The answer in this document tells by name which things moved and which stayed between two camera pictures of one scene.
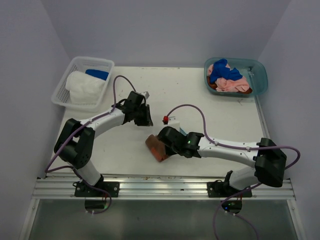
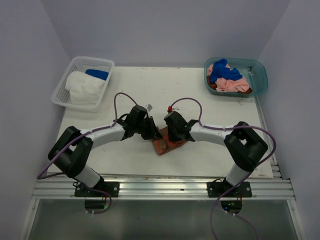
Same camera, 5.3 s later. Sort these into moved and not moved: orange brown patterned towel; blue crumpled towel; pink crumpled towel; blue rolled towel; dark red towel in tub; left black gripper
Moved: left black gripper; orange brown patterned towel
Not moved: blue crumpled towel; blue rolled towel; dark red towel in tub; pink crumpled towel
